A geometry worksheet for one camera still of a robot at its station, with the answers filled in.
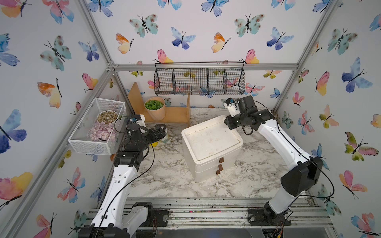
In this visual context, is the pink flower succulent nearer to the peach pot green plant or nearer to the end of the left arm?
the end of the left arm

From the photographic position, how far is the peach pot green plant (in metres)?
0.98

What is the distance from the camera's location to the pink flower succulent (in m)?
0.64
